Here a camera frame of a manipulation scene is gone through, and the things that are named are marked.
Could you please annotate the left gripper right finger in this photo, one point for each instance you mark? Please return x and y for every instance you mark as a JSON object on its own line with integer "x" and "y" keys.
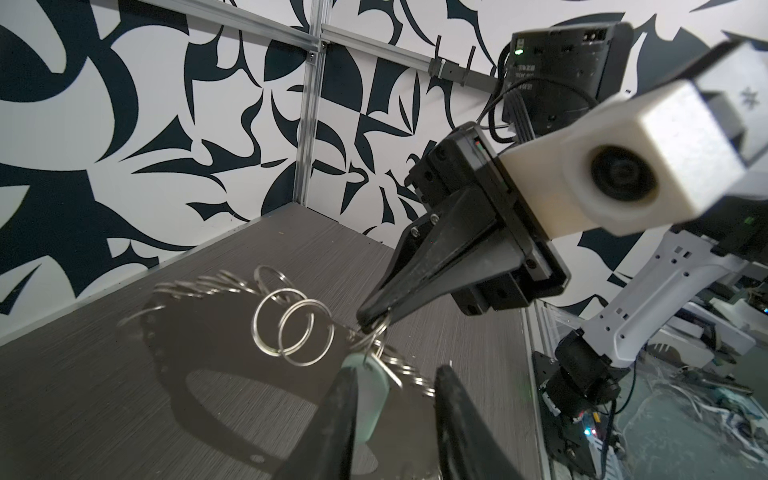
{"x": 467, "y": 449}

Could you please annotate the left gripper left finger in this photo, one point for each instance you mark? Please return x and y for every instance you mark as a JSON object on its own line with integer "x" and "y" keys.
{"x": 325, "y": 450}

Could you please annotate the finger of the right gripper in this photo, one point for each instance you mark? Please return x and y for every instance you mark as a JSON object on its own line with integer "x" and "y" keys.
{"x": 468, "y": 276}
{"x": 467, "y": 209}

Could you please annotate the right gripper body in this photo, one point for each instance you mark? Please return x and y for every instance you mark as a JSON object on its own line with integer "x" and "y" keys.
{"x": 465, "y": 157}

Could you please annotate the pale green key tag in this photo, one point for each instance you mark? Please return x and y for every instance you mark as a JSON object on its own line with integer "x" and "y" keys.
{"x": 373, "y": 390}

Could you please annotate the metal key organizer plate with rings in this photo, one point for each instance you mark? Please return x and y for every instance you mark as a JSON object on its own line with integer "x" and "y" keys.
{"x": 279, "y": 337}

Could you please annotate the small green circuit board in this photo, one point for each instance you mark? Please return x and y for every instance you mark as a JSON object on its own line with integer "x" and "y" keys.
{"x": 591, "y": 423}

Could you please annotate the black wall hook rail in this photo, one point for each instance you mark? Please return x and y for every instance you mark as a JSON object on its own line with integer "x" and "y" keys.
{"x": 443, "y": 69}

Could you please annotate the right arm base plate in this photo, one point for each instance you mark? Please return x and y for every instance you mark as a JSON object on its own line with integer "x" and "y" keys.
{"x": 565, "y": 441}

